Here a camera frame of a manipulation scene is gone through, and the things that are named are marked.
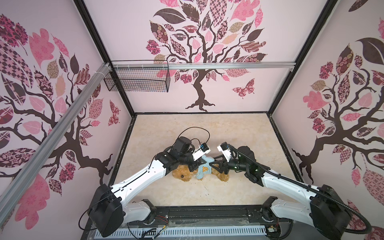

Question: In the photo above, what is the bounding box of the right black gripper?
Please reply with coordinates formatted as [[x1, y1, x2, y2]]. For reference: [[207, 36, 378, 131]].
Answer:
[[209, 154, 248, 175]]

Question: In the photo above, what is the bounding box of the light blue fleece hoodie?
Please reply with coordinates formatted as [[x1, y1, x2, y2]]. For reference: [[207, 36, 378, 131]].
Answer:
[[196, 155, 215, 180]]

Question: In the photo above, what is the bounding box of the brown plush teddy bear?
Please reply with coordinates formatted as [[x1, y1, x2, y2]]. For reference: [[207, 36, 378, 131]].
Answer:
[[172, 165, 230, 182]]

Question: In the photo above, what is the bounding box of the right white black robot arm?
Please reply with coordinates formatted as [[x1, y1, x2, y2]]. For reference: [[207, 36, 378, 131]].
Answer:
[[211, 143, 352, 240]]

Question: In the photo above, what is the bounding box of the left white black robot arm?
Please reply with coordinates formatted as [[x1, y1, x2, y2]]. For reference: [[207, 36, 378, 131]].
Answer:
[[85, 137, 210, 238]]

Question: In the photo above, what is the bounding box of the left thin black cable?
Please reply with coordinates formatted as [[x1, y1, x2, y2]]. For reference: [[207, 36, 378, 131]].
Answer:
[[176, 126, 211, 146]]

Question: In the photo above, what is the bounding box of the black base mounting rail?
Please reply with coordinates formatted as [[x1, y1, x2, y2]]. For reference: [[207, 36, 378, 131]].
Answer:
[[80, 203, 341, 240]]

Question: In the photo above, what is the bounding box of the white slotted cable duct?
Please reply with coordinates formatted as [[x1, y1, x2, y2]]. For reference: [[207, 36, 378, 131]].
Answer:
[[94, 226, 267, 240]]

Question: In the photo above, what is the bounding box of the rear aluminium rail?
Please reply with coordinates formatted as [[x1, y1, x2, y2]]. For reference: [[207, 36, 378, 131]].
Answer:
[[113, 61, 296, 70]]

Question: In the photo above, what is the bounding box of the aluminium rail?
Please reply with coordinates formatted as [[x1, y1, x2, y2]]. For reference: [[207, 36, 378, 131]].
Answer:
[[1, 63, 111, 224], [113, 61, 296, 70]]

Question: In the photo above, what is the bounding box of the black wire mesh basket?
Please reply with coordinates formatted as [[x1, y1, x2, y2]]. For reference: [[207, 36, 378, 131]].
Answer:
[[104, 60, 171, 93]]

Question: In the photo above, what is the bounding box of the right black corrugated cable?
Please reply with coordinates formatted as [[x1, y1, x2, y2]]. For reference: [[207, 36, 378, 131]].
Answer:
[[227, 144, 373, 235]]

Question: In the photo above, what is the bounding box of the left aluminium rail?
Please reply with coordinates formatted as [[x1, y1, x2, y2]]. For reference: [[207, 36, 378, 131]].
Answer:
[[1, 63, 111, 224]]

